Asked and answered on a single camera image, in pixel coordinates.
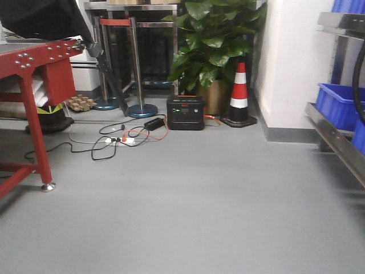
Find black portable power station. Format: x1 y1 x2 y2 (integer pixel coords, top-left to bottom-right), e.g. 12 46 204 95
167 96 205 131

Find black power adapter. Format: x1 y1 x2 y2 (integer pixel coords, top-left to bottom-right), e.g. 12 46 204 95
144 118 165 131

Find red white traffic cone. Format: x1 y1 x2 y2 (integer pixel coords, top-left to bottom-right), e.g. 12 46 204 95
220 59 257 128

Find white power strip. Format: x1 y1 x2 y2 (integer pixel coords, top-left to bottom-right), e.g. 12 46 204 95
104 138 135 146

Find green potted plant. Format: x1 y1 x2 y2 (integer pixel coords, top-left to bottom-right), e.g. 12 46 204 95
168 0 267 115

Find blue lower right bin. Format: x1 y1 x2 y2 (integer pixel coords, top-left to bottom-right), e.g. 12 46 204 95
315 83 364 154

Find black cloth cover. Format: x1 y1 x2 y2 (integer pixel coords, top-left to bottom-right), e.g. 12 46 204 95
1 1 94 42

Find stanchion post blue base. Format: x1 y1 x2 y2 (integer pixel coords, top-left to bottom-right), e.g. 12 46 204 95
127 17 158 118

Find orange power cable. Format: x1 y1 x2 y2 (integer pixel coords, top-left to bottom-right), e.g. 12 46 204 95
122 114 223 142

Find black floor cable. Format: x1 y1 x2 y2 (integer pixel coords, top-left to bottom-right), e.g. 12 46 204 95
25 114 168 162

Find red metal table frame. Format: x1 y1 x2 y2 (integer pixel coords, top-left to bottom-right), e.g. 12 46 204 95
1 38 82 197

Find black hanging cable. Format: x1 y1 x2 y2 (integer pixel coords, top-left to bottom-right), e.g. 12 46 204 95
352 48 365 125

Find stainless steel shelf rail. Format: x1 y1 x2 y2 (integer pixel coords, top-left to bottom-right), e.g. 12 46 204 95
305 12 364 184

